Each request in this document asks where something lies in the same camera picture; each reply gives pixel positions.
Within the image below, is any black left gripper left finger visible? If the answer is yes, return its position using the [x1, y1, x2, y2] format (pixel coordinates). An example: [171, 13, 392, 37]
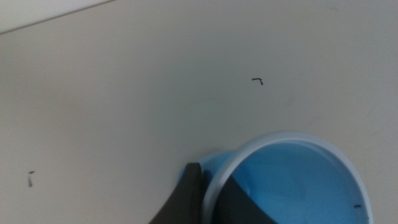
[148, 162, 205, 224]

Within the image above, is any blue paper cup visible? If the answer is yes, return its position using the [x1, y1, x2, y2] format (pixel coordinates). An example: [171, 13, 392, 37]
[177, 130, 374, 224]

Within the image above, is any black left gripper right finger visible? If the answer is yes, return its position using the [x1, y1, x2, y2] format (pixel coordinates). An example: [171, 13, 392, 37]
[213, 175, 278, 224]

